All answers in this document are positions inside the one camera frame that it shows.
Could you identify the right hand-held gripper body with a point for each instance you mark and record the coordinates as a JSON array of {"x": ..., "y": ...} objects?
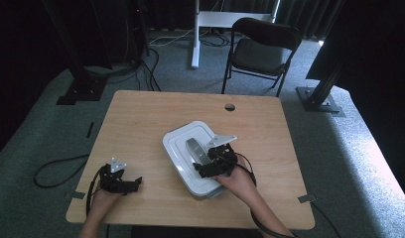
[{"x": 223, "y": 160}]

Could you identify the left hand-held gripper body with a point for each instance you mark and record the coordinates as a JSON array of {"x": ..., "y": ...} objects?
[{"x": 111, "y": 180}]

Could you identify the clear storage box grey latches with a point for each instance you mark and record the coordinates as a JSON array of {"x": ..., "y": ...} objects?
[{"x": 213, "y": 194}]

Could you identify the white lidded plastic container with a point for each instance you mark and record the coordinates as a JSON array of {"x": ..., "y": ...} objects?
[{"x": 180, "y": 152}]

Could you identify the person's left hand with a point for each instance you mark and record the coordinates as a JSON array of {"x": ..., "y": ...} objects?
[{"x": 103, "y": 201}]

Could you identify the person's right hand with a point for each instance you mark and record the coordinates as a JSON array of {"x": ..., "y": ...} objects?
[{"x": 240, "y": 183}]

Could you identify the grey tape piece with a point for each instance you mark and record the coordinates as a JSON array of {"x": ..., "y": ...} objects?
[
  {"x": 76, "y": 195},
  {"x": 307, "y": 198}
]

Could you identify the small black strip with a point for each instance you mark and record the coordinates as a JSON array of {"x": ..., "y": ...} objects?
[{"x": 90, "y": 129}]

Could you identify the black metal stand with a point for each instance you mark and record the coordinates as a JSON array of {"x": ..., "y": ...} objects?
[
  {"x": 318, "y": 99},
  {"x": 81, "y": 89}
]

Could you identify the black folding chair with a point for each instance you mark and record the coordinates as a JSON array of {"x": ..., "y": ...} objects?
[{"x": 258, "y": 54}]

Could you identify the dark equipment rack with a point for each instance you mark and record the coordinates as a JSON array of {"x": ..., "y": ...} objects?
[{"x": 124, "y": 29}]

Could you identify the white desk frame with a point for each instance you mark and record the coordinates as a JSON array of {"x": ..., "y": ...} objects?
[{"x": 220, "y": 18}]

